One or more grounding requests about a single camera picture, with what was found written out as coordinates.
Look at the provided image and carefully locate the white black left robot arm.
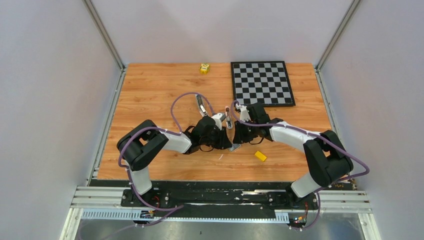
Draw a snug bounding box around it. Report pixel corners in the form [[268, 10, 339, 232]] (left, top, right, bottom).
[[116, 113, 232, 207]]

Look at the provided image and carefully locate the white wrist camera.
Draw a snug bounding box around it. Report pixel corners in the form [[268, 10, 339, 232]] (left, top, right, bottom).
[[235, 104, 251, 122], [211, 112, 227, 130]]

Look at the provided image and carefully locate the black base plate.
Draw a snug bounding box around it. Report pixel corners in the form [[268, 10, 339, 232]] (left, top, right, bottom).
[[120, 180, 318, 210]]

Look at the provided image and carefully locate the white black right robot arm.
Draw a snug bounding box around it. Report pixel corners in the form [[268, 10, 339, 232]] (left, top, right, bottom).
[[229, 101, 354, 209]]

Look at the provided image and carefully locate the yellow rectangular block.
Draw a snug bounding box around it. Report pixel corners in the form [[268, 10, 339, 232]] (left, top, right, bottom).
[[254, 151, 267, 162]]

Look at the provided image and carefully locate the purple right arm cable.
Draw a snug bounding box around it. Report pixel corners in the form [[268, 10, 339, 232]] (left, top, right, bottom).
[[230, 100, 371, 231]]

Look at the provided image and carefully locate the grey staples tray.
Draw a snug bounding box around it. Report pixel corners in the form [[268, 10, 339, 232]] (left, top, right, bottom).
[[228, 143, 241, 152]]

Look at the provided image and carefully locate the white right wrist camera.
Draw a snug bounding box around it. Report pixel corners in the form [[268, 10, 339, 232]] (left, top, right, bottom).
[[235, 104, 251, 122]]

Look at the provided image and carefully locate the small yellow toy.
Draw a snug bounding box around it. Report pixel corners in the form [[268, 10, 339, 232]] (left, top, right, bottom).
[[199, 63, 210, 74]]

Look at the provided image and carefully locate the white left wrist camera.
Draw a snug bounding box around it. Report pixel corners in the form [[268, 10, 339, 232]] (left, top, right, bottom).
[[211, 112, 227, 130]]

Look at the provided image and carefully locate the black grey chessboard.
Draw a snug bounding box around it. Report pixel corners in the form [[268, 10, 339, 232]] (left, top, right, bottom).
[[230, 60, 296, 107]]

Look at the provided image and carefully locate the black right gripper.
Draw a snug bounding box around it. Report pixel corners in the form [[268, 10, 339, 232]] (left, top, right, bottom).
[[233, 118, 259, 145]]

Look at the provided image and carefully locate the aluminium rail base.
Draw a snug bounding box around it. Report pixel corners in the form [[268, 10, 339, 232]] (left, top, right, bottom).
[[60, 182, 381, 240]]

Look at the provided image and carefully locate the pink white small stapler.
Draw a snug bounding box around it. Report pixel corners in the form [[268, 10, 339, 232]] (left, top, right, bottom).
[[225, 106, 233, 130]]

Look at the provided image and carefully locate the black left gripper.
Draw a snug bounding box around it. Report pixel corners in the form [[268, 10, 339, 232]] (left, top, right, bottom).
[[200, 125, 232, 150]]

